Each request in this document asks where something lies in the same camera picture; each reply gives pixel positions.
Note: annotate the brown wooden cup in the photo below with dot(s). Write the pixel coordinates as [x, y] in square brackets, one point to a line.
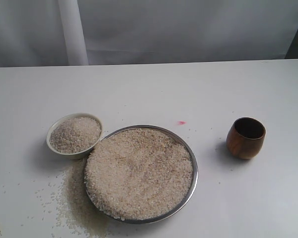
[245, 138]

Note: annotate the rice heap in tray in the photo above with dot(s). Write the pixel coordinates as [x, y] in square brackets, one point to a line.
[139, 176]

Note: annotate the rice in white bowl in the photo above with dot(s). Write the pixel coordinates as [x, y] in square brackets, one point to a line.
[75, 135]

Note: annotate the white ceramic bowl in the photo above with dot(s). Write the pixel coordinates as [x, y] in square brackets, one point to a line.
[78, 155]

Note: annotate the spilled rice on table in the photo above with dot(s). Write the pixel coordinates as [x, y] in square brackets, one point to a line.
[65, 205]

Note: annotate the round steel tray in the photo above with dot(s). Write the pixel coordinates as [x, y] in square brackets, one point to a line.
[193, 178]

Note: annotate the white backdrop curtain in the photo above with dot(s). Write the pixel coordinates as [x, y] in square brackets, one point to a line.
[104, 32]

